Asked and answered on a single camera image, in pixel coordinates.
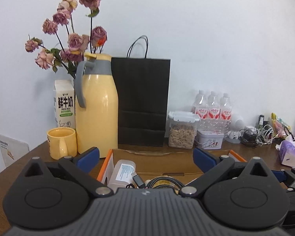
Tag colourful snack packet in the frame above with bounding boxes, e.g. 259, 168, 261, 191
271, 113, 291, 139

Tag braided black usb cable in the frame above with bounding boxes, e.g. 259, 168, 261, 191
125, 172, 188, 192

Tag white plastic rectangular case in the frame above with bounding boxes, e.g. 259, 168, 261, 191
108, 159, 136, 193

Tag left water bottle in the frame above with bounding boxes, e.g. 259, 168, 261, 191
191, 90, 208, 120

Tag purple tissue pack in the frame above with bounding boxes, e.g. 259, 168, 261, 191
276, 136, 295, 167

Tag white milk carton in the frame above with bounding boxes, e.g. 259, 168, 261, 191
54, 80, 76, 129

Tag middle water bottle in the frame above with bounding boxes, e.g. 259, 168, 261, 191
208, 91, 221, 121

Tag yellow ceramic mug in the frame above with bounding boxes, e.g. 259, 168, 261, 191
47, 127, 78, 160

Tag red orange cardboard box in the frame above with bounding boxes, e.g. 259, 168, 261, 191
96, 148, 248, 190

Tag tangled cables and chargers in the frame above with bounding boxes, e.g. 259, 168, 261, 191
240, 113, 281, 148

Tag dried pink rose bouquet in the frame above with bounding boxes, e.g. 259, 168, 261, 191
24, 0, 108, 78

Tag water bottle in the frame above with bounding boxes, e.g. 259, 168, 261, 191
208, 91, 221, 121
219, 93, 232, 135
191, 90, 208, 120

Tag right water bottle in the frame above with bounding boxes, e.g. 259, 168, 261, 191
219, 93, 232, 135

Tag yellow thermos jug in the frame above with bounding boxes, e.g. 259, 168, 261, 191
74, 52, 118, 158

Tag clear seed storage container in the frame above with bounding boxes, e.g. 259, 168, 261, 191
168, 111, 200, 149

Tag small white tin box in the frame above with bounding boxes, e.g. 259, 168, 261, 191
195, 129, 224, 150

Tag white toy robot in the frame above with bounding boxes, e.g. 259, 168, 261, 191
226, 118, 245, 144

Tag plush corgi toy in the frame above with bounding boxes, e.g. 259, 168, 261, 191
152, 180, 179, 191

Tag black paper shopping bag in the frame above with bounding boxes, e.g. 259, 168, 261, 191
111, 45, 171, 147

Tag white leaflet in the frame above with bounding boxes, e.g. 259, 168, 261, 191
0, 135, 30, 167

